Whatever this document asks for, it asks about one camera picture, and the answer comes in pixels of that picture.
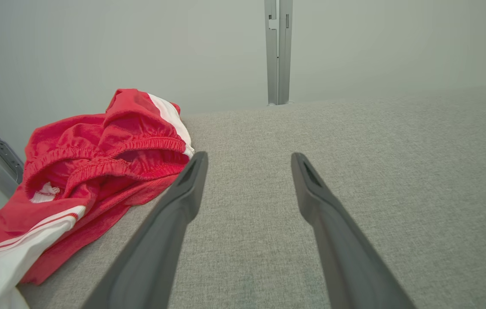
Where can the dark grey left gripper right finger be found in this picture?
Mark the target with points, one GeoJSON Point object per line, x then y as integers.
{"type": "Point", "coordinates": [341, 249]}

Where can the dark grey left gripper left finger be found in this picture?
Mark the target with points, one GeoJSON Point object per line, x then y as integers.
{"type": "Point", "coordinates": [157, 240]}

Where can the red shorts with white stripe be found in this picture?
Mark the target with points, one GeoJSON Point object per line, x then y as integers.
{"type": "Point", "coordinates": [131, 116]}

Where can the red basketball jersey white sleeves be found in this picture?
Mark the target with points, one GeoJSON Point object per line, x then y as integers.
{"type": "Point", "coordinates": [15, 240]}

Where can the upright grey metal frame post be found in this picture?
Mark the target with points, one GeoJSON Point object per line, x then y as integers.
{"type": "Point", "coordinates": [278, 56]}

